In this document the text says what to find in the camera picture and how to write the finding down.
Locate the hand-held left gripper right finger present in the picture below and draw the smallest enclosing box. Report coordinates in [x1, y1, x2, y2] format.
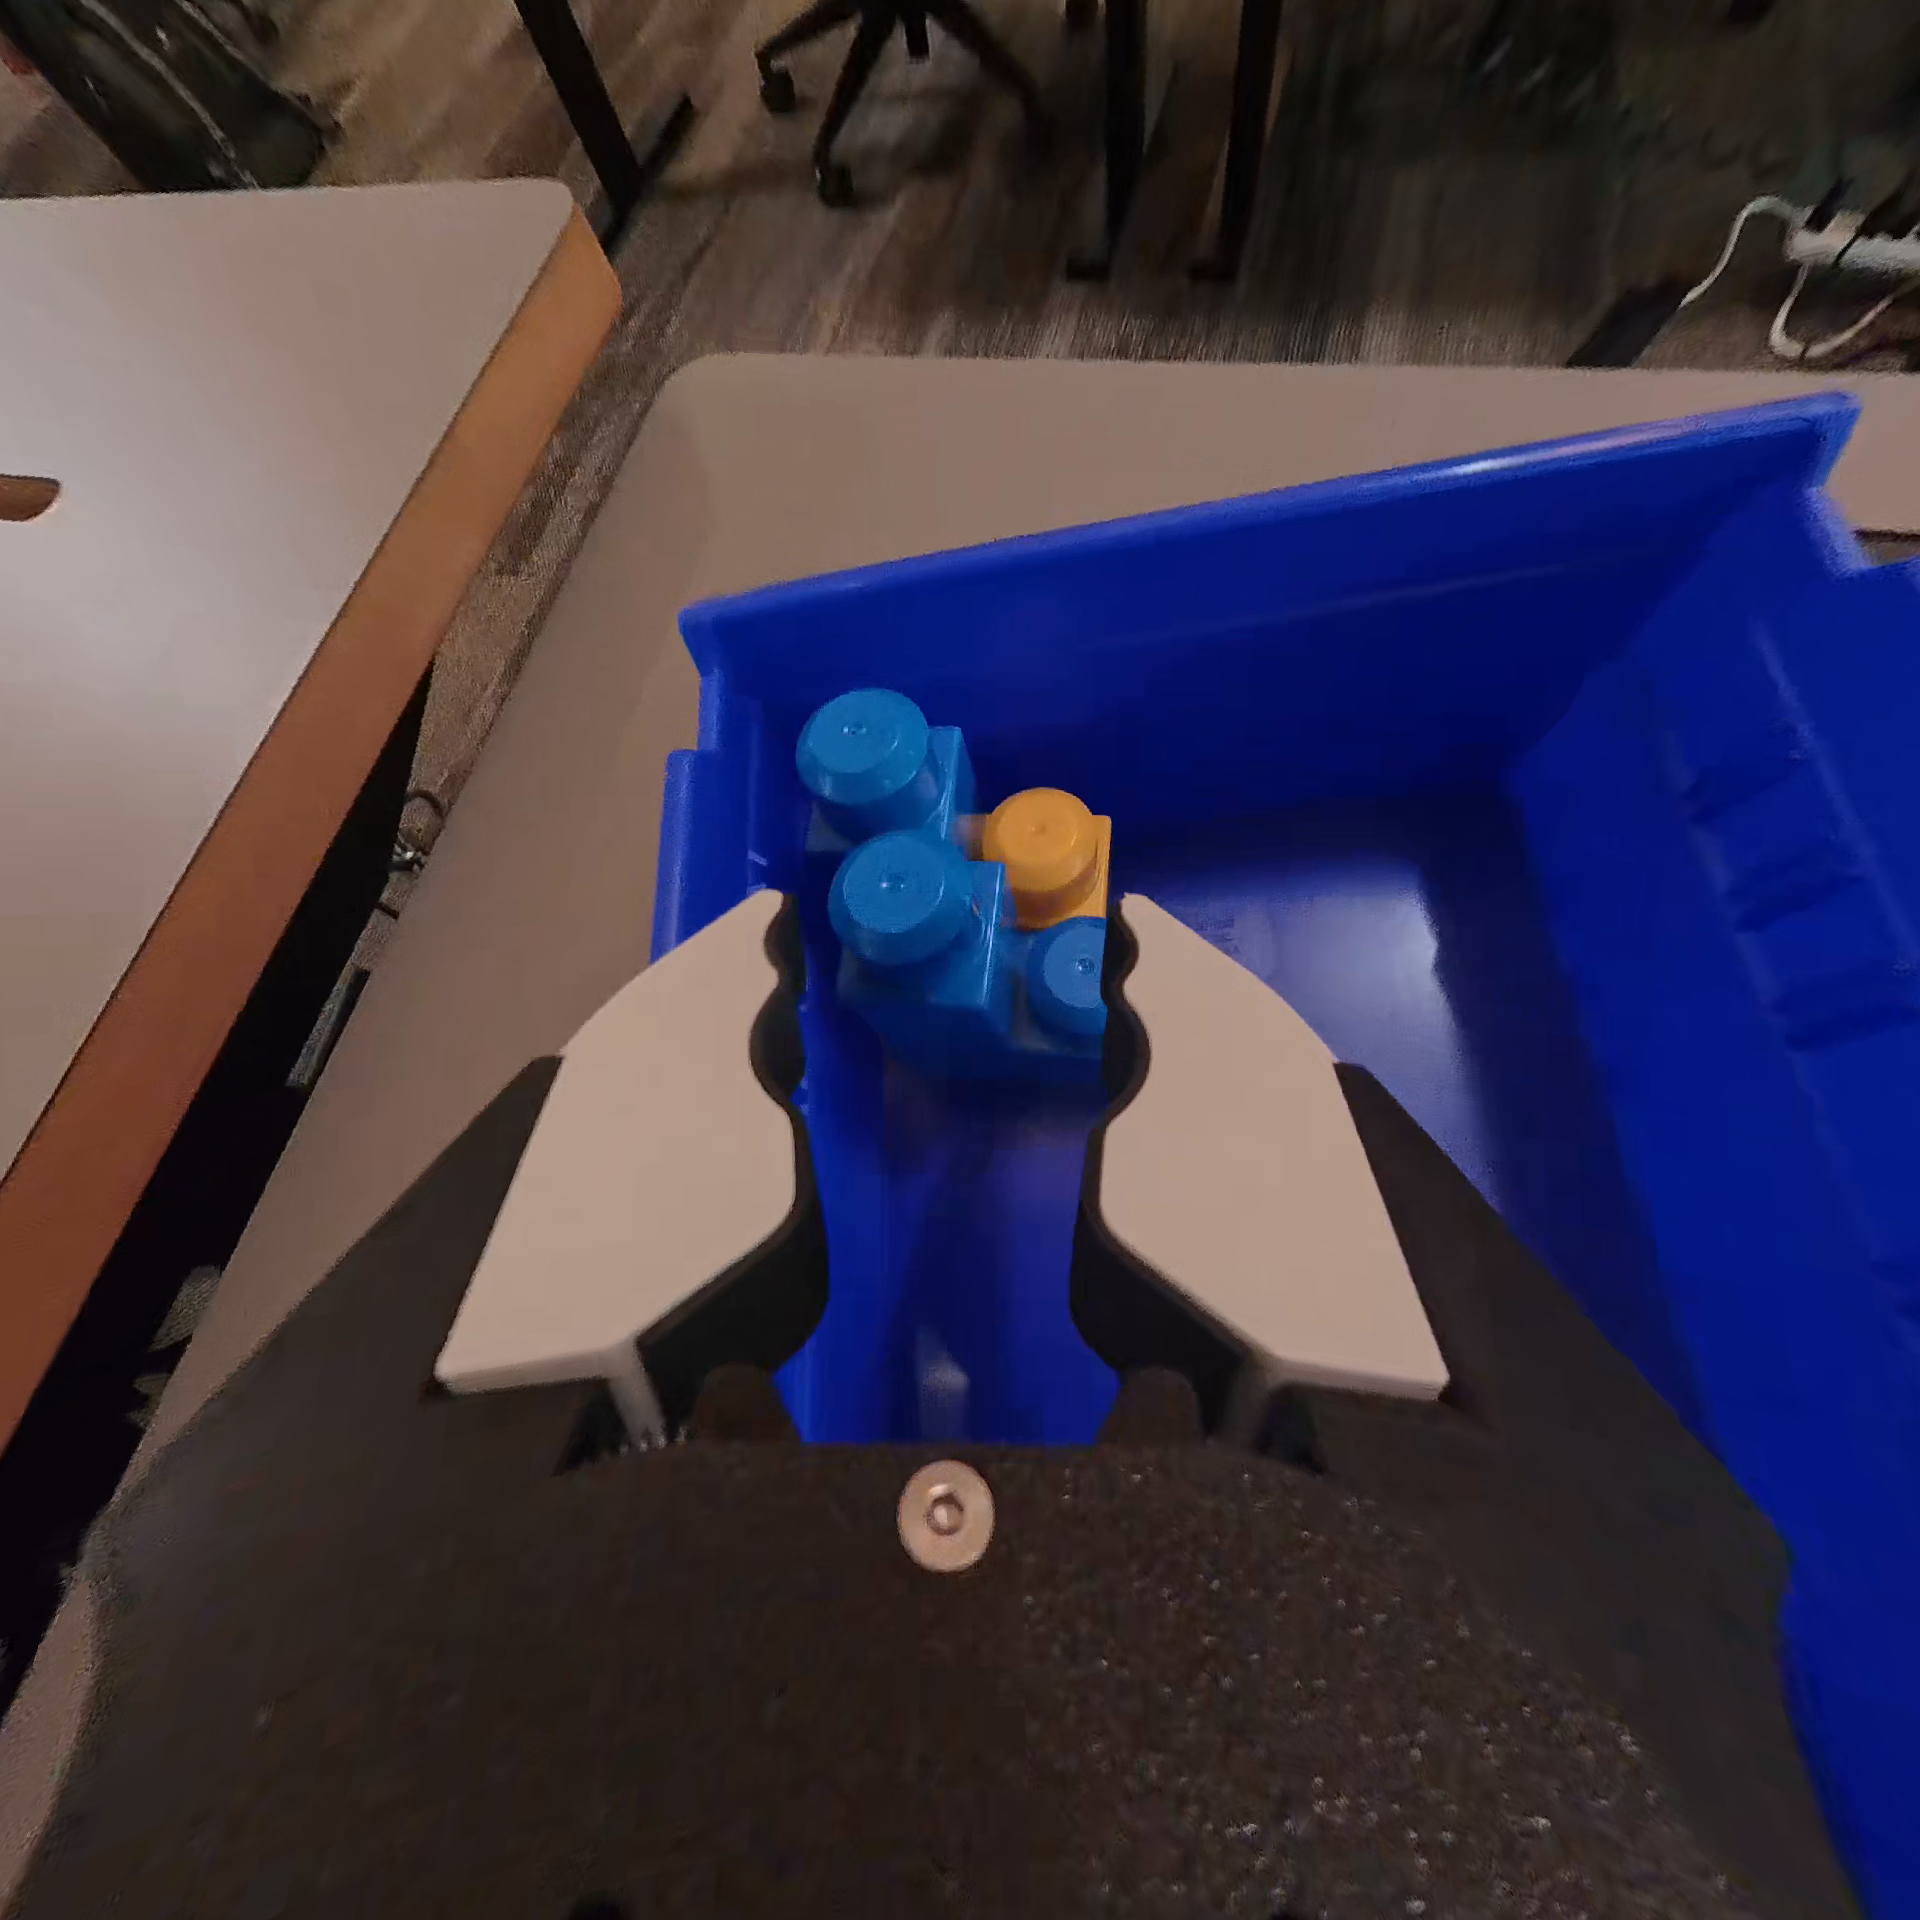
[1071, 892, 1455, 1450]

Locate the black office chair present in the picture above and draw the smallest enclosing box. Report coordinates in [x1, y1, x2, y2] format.
[755, 0, 1055, 211]

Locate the white power strip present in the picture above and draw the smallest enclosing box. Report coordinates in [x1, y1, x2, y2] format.
[1695, 194, 1920, 365]

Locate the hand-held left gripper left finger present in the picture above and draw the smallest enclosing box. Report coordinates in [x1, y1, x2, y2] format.
[434, 891, 831, 1452]

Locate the blue two-stud block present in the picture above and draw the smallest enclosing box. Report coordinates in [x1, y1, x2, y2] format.
[839, 912, 1119, 1086]

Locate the blue object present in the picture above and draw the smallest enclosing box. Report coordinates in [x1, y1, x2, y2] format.
[648, 393, 1920, 1920]

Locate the grey wood-edged desk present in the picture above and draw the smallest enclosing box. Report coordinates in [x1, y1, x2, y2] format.
[1065, 0, 1295, 286]
[0, 181, 625, 1455]
[510, 0, 698, 251]

